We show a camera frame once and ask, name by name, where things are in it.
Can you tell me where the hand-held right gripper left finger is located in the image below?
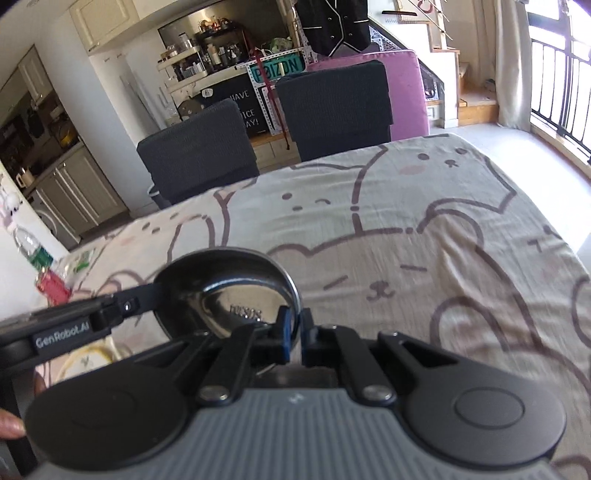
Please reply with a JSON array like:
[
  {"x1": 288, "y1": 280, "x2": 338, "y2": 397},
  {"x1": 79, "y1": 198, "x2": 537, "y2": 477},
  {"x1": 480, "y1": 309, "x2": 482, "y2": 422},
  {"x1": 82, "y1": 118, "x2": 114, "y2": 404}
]
[{"x1": 137, "y1": 305, "x2": 294, "y2": 409}]

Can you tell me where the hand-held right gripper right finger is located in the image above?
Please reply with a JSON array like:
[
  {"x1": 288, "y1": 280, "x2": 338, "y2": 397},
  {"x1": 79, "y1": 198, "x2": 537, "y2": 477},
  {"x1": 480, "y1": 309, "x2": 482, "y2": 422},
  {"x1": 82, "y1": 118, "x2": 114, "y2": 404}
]
[{"x1": 300, "y1": 308, "x2": 463, "y2": 408}]

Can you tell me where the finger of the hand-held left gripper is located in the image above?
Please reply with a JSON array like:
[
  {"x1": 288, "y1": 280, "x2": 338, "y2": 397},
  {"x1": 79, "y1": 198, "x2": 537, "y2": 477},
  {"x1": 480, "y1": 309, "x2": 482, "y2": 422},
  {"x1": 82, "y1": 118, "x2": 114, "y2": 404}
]
[{"x1": 89, "y1": 281, "x2": 168, "y2": 334}]

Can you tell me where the yellow-rimmed floral bowl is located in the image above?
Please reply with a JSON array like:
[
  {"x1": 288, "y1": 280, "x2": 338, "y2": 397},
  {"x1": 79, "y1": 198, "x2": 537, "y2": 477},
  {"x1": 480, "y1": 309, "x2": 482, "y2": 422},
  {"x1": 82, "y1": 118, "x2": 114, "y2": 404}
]
[{"x1": 59, "y1": 343, "x2": 126, "y2": 385}]

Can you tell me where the round steel bowl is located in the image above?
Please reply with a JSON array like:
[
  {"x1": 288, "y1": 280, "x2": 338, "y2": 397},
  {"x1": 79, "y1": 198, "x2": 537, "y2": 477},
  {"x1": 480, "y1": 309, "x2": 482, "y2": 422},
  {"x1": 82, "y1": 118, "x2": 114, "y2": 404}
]
[{"x1": 154, "y1": 248, "x2": 302, "y2": 343}]

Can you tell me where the person's left hand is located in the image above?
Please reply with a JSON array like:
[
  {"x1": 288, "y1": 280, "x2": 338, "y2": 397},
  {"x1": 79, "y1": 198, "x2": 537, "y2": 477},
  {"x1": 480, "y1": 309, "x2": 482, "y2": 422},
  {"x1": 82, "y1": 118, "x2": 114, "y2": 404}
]
[{"x1": 0, "y1": 368, "x2": 48, "y2": 440}]

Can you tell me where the red drink can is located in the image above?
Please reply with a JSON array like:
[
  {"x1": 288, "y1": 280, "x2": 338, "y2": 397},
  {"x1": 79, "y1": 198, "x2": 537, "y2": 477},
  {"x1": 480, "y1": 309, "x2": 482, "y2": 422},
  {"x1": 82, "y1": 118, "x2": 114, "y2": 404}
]
[{"x1": 36, "y1": 269, "x2": 73, "y2": 306}]

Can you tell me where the clear water bottle green label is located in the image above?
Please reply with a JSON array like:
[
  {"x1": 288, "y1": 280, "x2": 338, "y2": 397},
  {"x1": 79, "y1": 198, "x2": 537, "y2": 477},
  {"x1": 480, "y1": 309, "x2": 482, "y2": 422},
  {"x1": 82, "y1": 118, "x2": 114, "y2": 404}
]
[{"x1": 13, "y1": 225, "x2": 57, "y2": 274}]

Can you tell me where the grey kitchen base cabinet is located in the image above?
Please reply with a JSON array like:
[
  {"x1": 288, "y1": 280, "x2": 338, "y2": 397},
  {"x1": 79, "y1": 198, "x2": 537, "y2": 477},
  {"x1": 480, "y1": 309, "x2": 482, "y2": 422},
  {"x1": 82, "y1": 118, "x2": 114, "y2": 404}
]
[{"x1": 27, "y1": 142, "x2": 129, "y2": 251}]

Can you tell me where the dark fabric chair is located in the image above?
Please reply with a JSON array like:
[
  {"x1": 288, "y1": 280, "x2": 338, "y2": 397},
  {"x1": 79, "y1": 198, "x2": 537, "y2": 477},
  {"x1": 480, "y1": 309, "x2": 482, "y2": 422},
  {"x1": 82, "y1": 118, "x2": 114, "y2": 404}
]
[
  {"x1": 275, "y1": 59, "x2": 394, "y2": 163},
  {"x1": 137, "y1": 98, "x2": 260, "y2": 209}
]

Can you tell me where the black letter board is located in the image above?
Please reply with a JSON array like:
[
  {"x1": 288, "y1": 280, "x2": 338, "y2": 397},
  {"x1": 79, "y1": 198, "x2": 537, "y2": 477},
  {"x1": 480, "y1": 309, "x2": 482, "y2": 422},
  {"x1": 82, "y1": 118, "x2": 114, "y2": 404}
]
[{"x1": 202, "y1": 73, "x2": 274, "y2": 138}]

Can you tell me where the white shelf rack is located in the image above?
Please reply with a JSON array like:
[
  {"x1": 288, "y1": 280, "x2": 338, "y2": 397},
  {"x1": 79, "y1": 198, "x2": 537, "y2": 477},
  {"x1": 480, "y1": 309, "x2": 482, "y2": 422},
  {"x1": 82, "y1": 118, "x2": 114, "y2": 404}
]
[{"x1": 156, "y1": 45, "x2": 209, "y2": 94}]

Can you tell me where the teal sign plate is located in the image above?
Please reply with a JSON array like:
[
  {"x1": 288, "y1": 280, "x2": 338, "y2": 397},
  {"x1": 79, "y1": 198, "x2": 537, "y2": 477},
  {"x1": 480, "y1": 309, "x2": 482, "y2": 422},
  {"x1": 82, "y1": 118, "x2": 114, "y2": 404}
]
[{"x1": 246, "y1": 51, "x2": 306, "y2": 87}]

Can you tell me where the wooden staircase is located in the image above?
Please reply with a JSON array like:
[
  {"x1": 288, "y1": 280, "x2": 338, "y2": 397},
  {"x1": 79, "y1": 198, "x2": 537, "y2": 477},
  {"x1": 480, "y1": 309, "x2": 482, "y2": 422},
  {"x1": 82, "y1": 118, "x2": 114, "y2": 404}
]
[{"x1": 368, "y1": 0, "x2": 500, "y2": 129}]

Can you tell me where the black vest with white trim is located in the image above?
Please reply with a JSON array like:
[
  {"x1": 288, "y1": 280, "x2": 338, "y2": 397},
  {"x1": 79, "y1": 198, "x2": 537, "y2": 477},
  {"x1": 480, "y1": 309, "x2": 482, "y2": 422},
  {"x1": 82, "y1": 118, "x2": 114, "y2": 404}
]
[{"x1": 294, "y1": 0, "x2": 371, "y2": 59}]

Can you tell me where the beige curtain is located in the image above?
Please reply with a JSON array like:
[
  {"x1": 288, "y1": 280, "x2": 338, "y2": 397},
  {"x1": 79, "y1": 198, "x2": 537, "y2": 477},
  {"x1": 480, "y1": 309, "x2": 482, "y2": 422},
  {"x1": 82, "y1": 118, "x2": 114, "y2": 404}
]
[{"x1": 493, "y1": 0, "x2": 533, "y2": 133}]

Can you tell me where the black balcony railing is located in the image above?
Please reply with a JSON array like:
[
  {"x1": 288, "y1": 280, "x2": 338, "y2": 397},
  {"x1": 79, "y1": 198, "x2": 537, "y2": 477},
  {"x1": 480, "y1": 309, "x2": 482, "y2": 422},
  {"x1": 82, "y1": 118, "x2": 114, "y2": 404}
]
[{"x1": 530, "y1": 13, "x2": 591, "y2": 155}]

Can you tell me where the pink hanging wall ornament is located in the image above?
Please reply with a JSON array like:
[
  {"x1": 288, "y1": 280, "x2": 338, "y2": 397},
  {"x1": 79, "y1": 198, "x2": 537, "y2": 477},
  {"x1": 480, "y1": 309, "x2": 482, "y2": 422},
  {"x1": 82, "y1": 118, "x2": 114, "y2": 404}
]
[{"x1": 0, "y1": 174, "x2": 25, "y2": 232}]

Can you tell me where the cream wall cabinet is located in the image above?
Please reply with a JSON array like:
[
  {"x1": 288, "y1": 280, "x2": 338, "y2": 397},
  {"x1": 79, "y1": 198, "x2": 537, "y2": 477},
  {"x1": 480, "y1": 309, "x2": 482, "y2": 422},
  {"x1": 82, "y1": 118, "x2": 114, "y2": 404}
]
[{"x1": 68, "y1": 0, "x2": 140, "y2": 52}]

